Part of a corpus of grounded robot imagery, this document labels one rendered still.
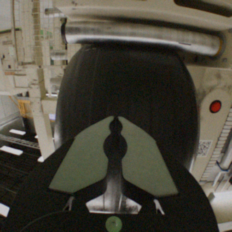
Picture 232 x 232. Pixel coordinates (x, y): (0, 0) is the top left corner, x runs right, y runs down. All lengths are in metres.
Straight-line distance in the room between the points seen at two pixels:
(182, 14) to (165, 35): 0.05
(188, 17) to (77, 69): 0.23
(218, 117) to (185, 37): 0.30
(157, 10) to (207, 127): 0.38
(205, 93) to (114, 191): 0.37
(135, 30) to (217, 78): 0.28
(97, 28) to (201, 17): 0.20
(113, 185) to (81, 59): 0.24
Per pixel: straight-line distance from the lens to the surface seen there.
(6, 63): 5.33
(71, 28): 0.31
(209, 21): 0.33
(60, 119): 0.25
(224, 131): 0.58
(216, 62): 0.38
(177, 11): 0.30
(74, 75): 0.26
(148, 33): 0.30
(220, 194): 1.08
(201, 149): 0.55
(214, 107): 0.48
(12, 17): 1.01
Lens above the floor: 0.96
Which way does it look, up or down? 23 degrees up
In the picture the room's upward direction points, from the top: 177 degrees counter-clockwise
